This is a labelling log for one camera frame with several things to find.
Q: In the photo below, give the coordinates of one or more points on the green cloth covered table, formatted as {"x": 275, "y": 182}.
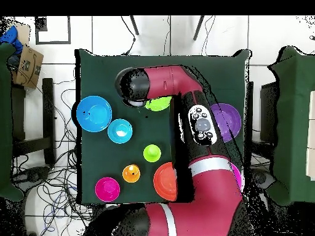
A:
{"x": 5, "y": 123}
{"x": 292, "y": 123}

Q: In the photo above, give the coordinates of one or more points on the orange cup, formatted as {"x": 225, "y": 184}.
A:
{"x": 131, "y": 173}

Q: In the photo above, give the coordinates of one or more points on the black tripod leg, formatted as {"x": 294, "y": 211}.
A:
{"x": 198, "y": 27}
{"x": 134, "y": 24}

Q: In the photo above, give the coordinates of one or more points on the cardboard box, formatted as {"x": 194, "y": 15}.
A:
{"x": 29, "y": 66}

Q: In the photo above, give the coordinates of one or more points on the black square frame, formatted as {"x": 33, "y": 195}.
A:
{"x": 40, "y": 24}

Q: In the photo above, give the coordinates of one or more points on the small red bowl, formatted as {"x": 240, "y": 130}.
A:
{"x": 107, "y": 188}

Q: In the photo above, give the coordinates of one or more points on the green cup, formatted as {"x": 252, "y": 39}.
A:
{"x": 152, "y": 153}

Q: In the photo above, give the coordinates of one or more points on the black bench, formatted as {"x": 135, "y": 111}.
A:
{"x": 48, "y": 110}

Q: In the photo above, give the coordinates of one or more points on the green bowl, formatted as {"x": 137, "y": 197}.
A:
{"x": 158, "y": 104}

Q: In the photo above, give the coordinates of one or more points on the small blue bowl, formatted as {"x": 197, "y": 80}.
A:
{"x": 120, "y": 131}

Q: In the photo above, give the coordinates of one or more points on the dark green tablecloth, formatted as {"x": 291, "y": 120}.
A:
{"x": 98, "y": 73}

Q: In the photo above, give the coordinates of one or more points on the black stand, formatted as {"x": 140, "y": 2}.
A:
{"x": 268, "y": 110}

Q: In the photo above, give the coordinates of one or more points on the large blue bowl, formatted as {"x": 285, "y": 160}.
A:
{"x": 94, "y": 113}

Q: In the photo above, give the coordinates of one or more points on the large pink bowl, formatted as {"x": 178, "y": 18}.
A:
{"x": 238, "y": 177}

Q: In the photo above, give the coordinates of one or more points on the dark grey stand base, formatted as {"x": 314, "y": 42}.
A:
{"x": 262, "y": 178}
{"x": 32, "y": 175}

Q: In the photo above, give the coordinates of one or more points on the purple bowl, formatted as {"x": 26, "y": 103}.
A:
{"x": 228, "y": 120}

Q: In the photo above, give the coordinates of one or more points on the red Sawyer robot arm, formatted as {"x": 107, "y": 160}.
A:
{"x": 209, "y": 196}

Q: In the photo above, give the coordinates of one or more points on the blue cloth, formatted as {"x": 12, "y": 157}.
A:
{"x": 11, "y": 36}

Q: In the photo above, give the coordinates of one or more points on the orange bowl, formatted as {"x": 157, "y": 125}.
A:
{"x": 163, "y": 181}

